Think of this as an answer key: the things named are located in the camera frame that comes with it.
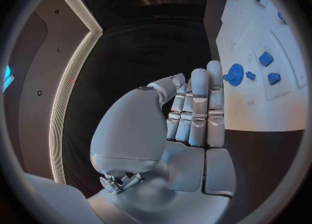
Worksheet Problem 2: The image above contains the blue rounded block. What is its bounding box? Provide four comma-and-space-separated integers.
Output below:
267, 72, 282, 86

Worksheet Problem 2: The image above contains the white task board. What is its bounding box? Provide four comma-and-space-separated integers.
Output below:
215, 0, 308, 132

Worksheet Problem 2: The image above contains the blue gear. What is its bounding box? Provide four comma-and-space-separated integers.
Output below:
222, 63, 245, 87

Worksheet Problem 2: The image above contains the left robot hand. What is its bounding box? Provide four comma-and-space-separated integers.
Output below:
86, 60, 237, 224

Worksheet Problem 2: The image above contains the blue cube block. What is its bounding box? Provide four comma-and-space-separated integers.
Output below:
258, 51, 275, 68

